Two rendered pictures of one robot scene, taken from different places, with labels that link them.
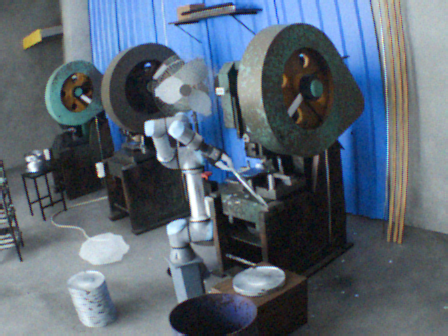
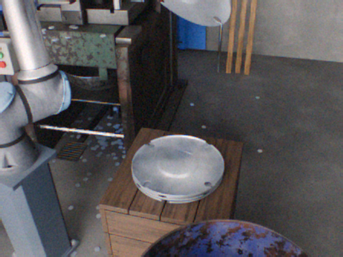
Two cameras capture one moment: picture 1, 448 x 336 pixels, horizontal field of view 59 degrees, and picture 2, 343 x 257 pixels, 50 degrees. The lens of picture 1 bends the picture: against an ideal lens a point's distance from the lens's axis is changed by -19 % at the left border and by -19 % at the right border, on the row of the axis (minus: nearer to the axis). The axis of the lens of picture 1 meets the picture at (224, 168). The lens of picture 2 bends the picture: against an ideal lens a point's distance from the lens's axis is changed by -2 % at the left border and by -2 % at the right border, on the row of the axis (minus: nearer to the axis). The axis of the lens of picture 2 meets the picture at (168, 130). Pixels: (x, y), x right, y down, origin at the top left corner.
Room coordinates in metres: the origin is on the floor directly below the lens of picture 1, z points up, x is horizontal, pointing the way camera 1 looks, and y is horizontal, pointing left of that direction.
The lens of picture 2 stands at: (1.59, 0.46, 1.15)
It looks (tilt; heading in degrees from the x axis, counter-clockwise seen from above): 36 degrees down; 322
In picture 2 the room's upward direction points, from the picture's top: 1 degrees counter-clockwise
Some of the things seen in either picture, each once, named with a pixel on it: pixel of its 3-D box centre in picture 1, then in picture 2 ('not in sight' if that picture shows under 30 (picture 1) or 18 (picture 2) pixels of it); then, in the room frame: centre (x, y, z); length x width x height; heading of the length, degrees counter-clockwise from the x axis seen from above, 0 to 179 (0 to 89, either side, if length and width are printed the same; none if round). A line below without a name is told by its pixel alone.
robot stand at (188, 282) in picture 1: (189, 287); (31, 209); (2.55, 0.31, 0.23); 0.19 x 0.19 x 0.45; 23
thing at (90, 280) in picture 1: (85, 280); not in sight; (2.57, 1.01, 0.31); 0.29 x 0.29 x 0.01
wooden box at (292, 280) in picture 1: (261, 306); (178, 207); (2.29, -0.11, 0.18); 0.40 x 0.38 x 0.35; 126
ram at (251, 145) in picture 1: (256, 130); not in sight; (3.04, -0.23, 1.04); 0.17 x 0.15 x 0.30; 129
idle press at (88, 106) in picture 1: (89, 120); not in sight; (5.98, 1.69, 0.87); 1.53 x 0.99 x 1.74; 132
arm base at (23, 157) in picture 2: (181, 250); (8, 145); (2.55, 0.31, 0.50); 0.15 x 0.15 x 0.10
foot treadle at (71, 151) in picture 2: (259, 260); (93, 124); (2.98, -0.16, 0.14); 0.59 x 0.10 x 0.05; 129
